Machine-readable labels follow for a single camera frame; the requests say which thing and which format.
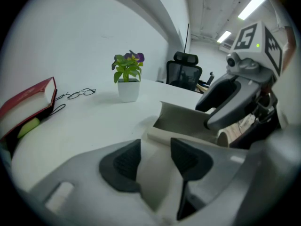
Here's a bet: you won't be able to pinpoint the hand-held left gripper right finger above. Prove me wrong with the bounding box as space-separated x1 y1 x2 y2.
170 125 300 226

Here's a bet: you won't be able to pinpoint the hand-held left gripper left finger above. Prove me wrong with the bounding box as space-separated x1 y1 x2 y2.
28 139 166 226

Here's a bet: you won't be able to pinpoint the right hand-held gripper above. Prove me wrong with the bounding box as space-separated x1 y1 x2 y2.
195 20 290 131

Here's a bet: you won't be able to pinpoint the beige glasses case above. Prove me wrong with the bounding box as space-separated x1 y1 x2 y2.
137 100 230 197

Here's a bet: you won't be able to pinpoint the wooden desk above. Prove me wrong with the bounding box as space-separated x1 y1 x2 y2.
196 83 210 94

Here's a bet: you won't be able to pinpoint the black mesh office chair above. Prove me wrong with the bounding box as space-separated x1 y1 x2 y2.
166 51 203 92

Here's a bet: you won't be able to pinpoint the long ceiling light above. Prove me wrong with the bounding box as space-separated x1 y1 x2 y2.
238 0 269 21
216 30 232 44

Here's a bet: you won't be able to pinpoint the green round object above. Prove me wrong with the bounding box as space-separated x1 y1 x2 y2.
17 117 40 139

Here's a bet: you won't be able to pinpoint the thin black pole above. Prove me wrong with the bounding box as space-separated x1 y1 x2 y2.
183 23 190 54

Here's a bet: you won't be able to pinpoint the black-framed eyeglasses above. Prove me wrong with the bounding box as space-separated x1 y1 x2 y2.
55 88 96 101

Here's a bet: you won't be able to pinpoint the thick red book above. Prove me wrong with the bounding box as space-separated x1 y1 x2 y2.
0 76 57 141

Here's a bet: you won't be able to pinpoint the potted plant in white pot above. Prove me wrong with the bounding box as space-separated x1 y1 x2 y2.
111 50 145 103

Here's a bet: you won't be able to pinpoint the thin black cord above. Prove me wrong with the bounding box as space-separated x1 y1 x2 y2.
48 103 66 116

